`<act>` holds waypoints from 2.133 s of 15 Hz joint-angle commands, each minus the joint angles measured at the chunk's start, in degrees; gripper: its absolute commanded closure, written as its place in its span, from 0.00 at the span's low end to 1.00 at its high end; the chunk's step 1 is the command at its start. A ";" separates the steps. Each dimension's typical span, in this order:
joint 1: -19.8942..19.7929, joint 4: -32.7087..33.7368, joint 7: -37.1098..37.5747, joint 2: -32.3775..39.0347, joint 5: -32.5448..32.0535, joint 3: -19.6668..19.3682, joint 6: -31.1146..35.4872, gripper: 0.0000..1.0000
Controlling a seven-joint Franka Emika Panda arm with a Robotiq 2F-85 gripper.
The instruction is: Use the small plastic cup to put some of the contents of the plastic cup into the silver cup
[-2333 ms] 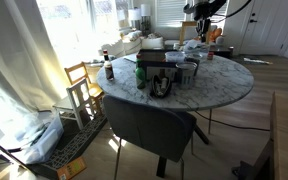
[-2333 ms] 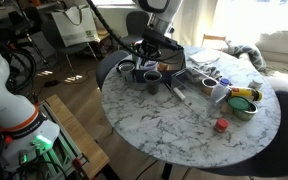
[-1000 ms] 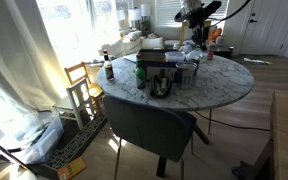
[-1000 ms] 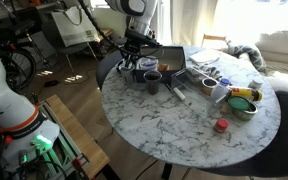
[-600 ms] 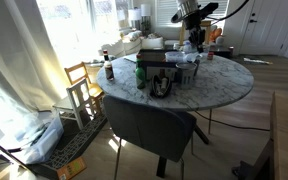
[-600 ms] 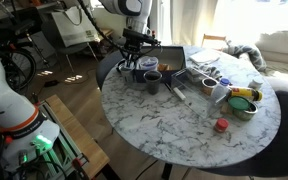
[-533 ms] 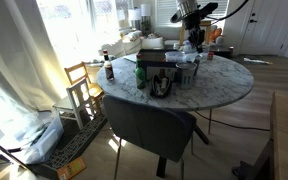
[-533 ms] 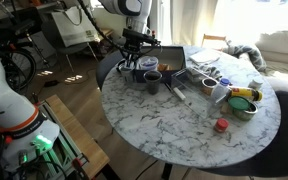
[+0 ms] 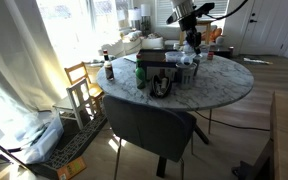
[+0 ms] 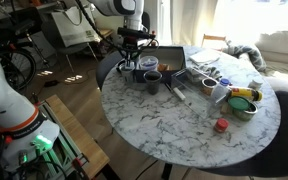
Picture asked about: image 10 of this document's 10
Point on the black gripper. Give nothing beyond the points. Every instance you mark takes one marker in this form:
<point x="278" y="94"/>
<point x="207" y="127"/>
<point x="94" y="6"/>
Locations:
<point x="131" y="45"/>

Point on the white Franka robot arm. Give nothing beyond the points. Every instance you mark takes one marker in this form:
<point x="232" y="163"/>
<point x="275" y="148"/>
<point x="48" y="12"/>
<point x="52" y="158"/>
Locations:
<point x="4" y="100"/>

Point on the clear cup with dark contents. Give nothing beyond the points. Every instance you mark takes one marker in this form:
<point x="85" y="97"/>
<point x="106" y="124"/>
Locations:
<point x="153" y="83"/>

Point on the brown paper cup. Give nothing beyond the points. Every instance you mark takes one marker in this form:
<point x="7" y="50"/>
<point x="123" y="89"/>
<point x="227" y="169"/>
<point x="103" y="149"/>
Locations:
<point x="209" y="86"/>

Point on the grey upholstered chair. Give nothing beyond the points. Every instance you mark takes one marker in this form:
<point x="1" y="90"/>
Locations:
<point x="109" y="66"/>

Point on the hot sauce bottle red cap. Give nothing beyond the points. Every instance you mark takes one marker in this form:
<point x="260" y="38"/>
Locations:
<point x="153" y="41"/>

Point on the small brown packet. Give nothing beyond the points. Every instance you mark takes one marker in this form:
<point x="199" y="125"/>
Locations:
<point x="163" y="67"/>

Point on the small wooden side table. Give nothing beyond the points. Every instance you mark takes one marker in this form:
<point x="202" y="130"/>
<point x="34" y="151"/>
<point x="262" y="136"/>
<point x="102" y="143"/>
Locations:
<point x="104" y="33"/>

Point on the black office chair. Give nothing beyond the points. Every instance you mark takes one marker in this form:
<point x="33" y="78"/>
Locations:
<point x="146" y="21"/>

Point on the dark blue cardboard box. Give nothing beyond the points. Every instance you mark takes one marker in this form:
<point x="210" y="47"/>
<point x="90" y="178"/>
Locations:
<point x="175" y="56"/>

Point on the black pen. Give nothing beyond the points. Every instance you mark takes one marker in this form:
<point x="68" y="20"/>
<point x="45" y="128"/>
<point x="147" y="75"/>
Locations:
<point x="169" y="87"/>

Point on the white marker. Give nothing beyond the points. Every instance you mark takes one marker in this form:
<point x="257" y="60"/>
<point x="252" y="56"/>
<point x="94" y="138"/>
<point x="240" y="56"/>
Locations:
<point x="179" y="94"/>

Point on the white paper shopping bag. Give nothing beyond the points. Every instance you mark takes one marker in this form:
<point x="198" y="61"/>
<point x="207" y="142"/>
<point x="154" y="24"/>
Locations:
<point x="74" y="26"/>

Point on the beige curtain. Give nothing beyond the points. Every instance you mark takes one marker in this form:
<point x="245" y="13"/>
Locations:
<point x="192" y="20"/>

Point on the white paper stack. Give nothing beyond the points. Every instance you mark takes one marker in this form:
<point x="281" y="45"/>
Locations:
<point x="204" y="56"/>

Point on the clear plastic tray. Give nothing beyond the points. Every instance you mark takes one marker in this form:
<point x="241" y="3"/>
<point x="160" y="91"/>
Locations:
<point x="197" y="96"/>

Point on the dark grey metal-leg chair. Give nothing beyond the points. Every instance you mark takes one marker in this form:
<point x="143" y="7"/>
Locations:
<point x="50" y="36"/>

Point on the small black floor device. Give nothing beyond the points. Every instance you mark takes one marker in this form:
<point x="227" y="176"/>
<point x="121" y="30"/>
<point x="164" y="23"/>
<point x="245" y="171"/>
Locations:
<point x="50" y="83"/>

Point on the grey patterned gloves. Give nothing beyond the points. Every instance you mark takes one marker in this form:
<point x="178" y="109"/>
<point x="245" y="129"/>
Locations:
<point x="214" y="71"/>

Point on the small wooden chair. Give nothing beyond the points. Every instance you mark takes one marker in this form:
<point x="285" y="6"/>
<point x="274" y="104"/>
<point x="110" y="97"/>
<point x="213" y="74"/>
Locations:
<point x="214" y="37"/>

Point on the clear bottle with blue cap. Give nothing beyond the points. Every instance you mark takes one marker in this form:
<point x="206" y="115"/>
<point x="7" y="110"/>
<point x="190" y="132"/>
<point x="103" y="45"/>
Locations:
<point x="221" y="90"/>

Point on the black bicycle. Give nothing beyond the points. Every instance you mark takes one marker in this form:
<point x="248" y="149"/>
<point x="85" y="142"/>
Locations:
<point x="24" y="66"/>

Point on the small jar with red lid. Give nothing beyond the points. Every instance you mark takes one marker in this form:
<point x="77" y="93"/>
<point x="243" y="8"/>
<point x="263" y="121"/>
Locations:
<point x="221" y="125"/>

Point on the metal robot stand with clamps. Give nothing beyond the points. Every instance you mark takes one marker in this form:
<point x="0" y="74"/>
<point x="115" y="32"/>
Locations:
<point x="64" y="156"/>

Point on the grey striped blanket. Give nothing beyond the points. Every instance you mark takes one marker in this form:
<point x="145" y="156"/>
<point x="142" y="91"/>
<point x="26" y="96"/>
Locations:
<point x="250" y="53"/>

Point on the metal tin with green lid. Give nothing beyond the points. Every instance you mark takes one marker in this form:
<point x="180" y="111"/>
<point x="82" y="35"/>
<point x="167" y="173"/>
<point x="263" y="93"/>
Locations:
<point x="242" y="107"/>

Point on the small white jar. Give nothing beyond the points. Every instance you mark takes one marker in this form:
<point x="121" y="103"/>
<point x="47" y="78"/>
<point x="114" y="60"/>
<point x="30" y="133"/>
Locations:
<point x="255" y="83"/>

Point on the white sofa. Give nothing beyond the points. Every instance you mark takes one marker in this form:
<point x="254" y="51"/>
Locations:
<point x="280" y="43"/>

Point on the black table pedestal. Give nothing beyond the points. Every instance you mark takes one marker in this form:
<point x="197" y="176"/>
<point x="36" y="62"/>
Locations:
<point x="166" y="170"/>

